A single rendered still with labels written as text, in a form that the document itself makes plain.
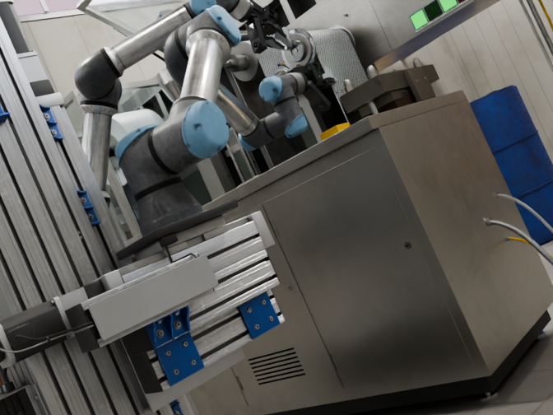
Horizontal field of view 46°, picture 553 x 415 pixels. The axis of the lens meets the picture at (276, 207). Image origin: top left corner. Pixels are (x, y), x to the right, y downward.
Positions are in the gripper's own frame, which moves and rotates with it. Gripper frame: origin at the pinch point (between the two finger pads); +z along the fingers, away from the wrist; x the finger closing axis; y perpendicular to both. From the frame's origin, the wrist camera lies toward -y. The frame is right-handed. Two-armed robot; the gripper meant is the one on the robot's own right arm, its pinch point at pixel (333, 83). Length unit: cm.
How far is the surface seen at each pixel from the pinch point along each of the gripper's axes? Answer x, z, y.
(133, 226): 102, -25, -12
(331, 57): -0.3, 4.9, 9.3
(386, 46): -7.9, 30.1, 7.4
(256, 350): 59, -29, -75
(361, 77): -0.2, 17.8, -0.1
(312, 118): 9.2, -7.1, -7.8
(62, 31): 308, 140, 182
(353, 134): -19.3, -31.9, -21.8
